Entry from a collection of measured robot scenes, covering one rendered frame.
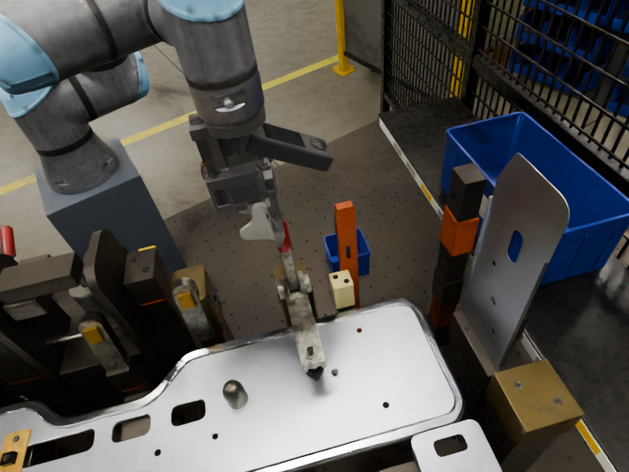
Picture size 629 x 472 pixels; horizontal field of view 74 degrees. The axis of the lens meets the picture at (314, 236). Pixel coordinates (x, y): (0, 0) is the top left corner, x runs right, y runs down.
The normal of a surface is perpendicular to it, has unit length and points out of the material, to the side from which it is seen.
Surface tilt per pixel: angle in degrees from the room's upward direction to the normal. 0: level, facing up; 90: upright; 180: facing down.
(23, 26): 54
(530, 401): 0
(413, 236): 0
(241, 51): 90
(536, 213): 90
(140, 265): 0
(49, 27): 63
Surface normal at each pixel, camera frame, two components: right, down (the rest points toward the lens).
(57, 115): 0.65, 0.51
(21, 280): -0.11, -0.68
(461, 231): 0.22, 0.69
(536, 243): -0.97, 0.24
